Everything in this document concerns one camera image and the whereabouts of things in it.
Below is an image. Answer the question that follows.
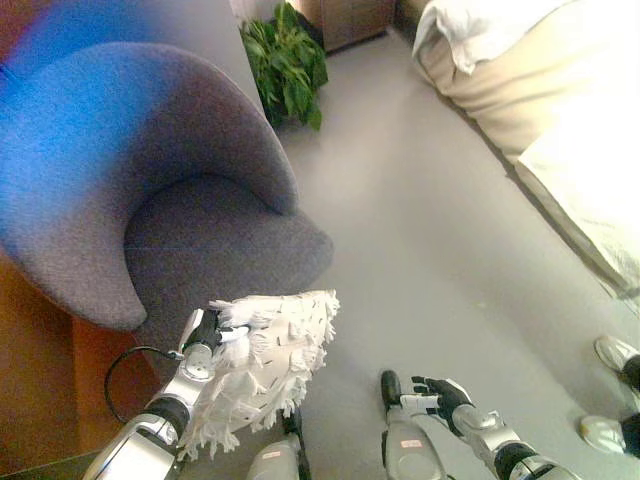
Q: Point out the silver robot leg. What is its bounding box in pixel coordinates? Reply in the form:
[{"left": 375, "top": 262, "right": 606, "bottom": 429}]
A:
[
  {"left": 248, "top": 432, "right": 303, "bottom": 480},
  {"left": 381, "top": 405, "right": 447, "bottom": 480}
]

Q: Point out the black right robot foot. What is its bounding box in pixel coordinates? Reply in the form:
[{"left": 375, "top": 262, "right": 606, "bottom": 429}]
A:
[{"left": 380, "top": 369, "right": 403, "bottom": 410}]

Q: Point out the green potted plant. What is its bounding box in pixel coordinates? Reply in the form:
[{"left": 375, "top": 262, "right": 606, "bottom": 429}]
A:
[{"left": 240, "top": 0, "right": 330, "bottom": 132}]

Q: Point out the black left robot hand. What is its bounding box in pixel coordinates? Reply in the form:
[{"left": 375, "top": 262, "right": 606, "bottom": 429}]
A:
[{"left": 178, "top": 308, "right": 249, "bottom": 353}]

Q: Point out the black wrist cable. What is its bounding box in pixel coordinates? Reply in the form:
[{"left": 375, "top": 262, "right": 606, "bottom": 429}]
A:
[{"left": 103, "top": 345, "right": 184, "bottom": 426}]

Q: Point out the bed with beige duvet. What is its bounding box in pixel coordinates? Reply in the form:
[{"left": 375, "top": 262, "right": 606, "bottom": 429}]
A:
[{"left": 412, "top": 0, "right": 640, "bottom": 301}]

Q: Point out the grey fabric armchair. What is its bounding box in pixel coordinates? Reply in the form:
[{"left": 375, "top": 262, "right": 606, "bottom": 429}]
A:
[{"left": 0, "top": 42, "right": 335, "bottom": 369}]

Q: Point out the white bed pillow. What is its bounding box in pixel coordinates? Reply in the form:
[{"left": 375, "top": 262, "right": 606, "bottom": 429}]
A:
[{"left": 412, "top": 0, "right": 581, "bottom": 76}]

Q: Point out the wooden drawer cabinet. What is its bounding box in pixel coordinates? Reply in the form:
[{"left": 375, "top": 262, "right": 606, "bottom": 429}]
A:
[{"left": 302, "top": 0, "right": 399, "bottom": 54}]

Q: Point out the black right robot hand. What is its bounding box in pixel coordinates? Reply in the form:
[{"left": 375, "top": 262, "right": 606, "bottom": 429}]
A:
[{"left": 399, "top": 375, "right": 475, "bottom": 437}]

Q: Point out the black robot foot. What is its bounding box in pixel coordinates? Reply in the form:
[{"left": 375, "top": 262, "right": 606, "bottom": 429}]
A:
[
  {"left": 281, "top": 407, "right": 304, "bottom": 454},
  {"left": 380, "top": 369, "right": 403, "bottom": 410}
]

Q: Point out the silver left robot leg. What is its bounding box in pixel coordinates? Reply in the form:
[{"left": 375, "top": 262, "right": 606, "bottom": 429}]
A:
[{"left": 248, "top": 432, "right": 303, "bottom": 480}]

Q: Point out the white fringed blanket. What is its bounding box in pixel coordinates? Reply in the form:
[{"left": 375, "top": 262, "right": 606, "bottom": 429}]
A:
[{"left": 178, "top": 288, "right": 341, "bottom": 462}]

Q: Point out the white sneaker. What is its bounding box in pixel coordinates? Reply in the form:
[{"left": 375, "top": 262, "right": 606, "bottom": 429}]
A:
[
  {"left": 580, "top": 414, "right": 629, "bottom": 455},
  {"left": 593, "top": 335, "right": 640, "bottom": 374}
]

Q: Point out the black left robot foot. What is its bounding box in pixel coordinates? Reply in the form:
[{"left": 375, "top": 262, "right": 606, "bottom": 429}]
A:
[{"left": 281, "top": 407, "right": 304, "bottom": 454}]

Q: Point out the silver right robot leg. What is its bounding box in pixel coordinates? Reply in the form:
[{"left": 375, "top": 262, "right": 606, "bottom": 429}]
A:
[{"left": 381, "top": 405, "right": 447, "bottom": 480}]

